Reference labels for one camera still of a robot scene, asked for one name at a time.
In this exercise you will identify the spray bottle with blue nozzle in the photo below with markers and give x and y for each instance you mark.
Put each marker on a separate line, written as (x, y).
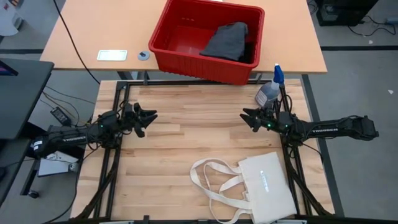
(267, 93)

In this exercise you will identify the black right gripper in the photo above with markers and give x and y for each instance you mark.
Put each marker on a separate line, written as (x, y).
(269, 124)

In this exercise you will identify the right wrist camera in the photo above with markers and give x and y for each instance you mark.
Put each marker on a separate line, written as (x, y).
(269, 112)

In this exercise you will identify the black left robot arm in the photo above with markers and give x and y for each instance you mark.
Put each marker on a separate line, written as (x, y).
(71, 138)

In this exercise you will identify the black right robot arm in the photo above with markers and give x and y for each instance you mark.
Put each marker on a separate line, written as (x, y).
(326, 130)

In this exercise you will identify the dark grey garment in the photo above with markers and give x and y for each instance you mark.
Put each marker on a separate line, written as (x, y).
(228, 42)

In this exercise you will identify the cream woven cloth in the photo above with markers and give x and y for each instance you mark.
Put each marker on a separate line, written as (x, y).
(267, 186)

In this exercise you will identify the dark display screen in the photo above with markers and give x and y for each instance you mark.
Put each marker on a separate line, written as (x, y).
(6, 69)

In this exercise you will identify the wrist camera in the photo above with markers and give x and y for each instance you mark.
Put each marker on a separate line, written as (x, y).
(128, 107)
(269, 112)

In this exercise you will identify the black power adapter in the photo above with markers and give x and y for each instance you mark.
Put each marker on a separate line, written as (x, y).
(60, 115)

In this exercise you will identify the black computer case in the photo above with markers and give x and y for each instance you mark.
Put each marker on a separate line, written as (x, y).
(342, 12)

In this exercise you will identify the beige wooden desk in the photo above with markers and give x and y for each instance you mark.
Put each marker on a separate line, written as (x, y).
(93, 31)

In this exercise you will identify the white box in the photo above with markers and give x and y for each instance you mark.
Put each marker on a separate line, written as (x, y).
(56, 165)

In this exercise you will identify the black desk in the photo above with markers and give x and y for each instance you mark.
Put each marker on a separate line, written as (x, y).
(21, 96)

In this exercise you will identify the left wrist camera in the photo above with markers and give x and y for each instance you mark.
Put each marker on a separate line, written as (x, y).
(128, 107)

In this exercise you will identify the black aluminium table frame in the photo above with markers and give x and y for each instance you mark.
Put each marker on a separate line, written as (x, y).
(149, 82)

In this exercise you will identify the black caster wheel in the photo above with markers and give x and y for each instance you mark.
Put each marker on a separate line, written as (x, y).
(33, 194)

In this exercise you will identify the dark grey control box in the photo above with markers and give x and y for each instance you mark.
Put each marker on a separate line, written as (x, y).
(57, 128)

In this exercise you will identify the red plastic bin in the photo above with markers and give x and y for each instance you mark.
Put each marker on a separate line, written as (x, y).
(186, 62)

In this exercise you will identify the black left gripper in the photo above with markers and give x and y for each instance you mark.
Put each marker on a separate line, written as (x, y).
(126, 124)

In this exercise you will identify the white machine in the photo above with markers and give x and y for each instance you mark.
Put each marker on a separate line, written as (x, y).
(9, 15)

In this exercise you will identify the grey power strip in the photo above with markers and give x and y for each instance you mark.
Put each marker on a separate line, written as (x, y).
(391, 20)

